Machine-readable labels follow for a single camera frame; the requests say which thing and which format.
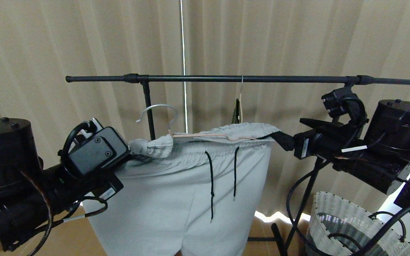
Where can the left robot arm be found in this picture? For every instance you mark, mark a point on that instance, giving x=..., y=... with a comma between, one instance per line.
x=2, y=156

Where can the black clothes rack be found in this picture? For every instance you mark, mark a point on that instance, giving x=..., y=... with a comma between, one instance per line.
x=226, y=78

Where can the green long-sleeved shirt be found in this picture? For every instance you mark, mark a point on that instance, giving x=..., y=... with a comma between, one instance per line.
x=236, y=113

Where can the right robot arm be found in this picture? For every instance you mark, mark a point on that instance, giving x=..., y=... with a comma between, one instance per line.
x=397, y=121

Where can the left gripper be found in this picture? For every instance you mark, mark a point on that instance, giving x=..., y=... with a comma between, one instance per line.
x=94, y=185

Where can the pink clothes hanger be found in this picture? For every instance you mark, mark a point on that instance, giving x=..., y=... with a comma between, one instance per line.
x=241, y=99
x=208, y=135

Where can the white laundry basket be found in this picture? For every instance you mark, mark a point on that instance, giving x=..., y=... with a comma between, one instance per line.
x=319, y=227

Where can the pale grey garment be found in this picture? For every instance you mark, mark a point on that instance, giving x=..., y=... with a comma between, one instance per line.
x=176, y=199

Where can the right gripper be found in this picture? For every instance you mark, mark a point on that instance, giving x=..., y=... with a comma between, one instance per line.
x=315, y=144

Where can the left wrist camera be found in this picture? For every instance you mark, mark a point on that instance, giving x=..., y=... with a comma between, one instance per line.
x=94, y=153

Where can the beige curtain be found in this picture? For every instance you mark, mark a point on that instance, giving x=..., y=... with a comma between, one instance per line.
x=84, y=35

